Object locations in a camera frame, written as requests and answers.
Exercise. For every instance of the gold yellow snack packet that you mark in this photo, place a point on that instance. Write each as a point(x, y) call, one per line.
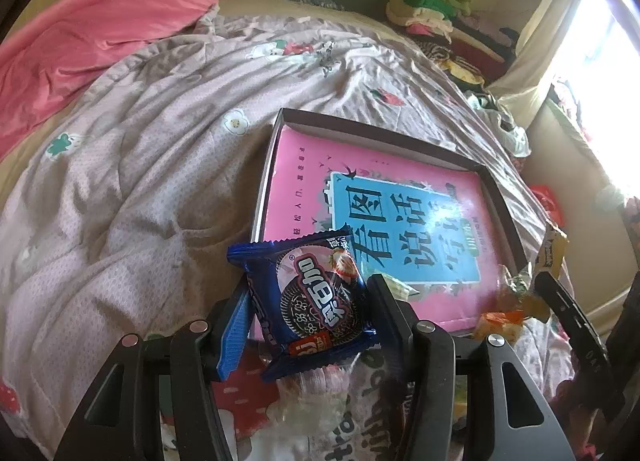
point(552, 248)

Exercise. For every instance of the white plastic bag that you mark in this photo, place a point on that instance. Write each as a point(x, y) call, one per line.
point(510, 136)

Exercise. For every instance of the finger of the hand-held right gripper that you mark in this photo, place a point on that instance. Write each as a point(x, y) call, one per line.
point(570, 321)

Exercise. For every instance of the dark patterned cloth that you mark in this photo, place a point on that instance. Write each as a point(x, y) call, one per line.
point(320, 1)

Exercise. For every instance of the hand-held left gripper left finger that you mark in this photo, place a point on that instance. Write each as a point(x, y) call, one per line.
point(232, 341)

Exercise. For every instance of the pink quilt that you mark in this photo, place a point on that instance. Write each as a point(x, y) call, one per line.
point(100, 31)

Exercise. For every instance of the dark cardboard box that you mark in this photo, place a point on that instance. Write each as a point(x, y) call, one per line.
point(350, 128)

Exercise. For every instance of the beige bed sheet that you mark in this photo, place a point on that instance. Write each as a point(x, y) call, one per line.
point(280, 3)

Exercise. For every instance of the shiny clear snack wrapper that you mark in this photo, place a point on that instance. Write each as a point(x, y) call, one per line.
point(520, 291)

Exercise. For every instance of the blue cookie packet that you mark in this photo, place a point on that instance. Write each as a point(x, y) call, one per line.
point(310, 291)

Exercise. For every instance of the red plastic bag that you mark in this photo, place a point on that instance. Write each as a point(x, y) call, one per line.
point(547, 201)

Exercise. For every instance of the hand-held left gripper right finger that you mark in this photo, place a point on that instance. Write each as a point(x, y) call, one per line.
point(391, 308)

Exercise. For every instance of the light green snack packet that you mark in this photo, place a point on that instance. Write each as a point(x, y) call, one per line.
point(400, 287)

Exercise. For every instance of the cream curtain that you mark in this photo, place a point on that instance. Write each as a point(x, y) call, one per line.
point(545, 51)

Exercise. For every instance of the strawberry print plastic bag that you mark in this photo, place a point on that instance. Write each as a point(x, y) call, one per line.
point(372, 391)

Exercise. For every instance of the clear plastic wrapper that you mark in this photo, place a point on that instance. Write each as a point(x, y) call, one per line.
point(310, 393)

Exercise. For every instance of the floral print blanket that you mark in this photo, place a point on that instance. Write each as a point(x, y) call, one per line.
point(175, 166)

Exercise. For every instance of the orange rice cracker packet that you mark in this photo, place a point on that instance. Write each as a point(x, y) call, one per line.
point(500, 323)

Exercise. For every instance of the pile of folded clothes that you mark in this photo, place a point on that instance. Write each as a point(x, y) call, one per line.
point(440, 6)

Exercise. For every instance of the floral patterned cloth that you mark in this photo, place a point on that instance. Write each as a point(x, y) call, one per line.
point(570, 101)

